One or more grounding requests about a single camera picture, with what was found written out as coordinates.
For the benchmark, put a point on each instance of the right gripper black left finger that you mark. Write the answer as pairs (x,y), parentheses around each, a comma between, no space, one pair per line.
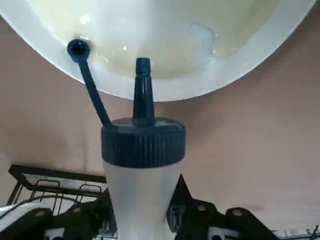
(82,220)

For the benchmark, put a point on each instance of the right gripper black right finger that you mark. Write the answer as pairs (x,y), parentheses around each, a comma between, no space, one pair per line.
(202,217)

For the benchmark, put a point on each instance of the transparent sauce bottle blue cap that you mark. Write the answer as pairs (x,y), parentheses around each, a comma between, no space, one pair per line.
(140,200)

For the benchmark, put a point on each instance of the white round plate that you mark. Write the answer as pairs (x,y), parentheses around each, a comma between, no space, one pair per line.
(160,37)

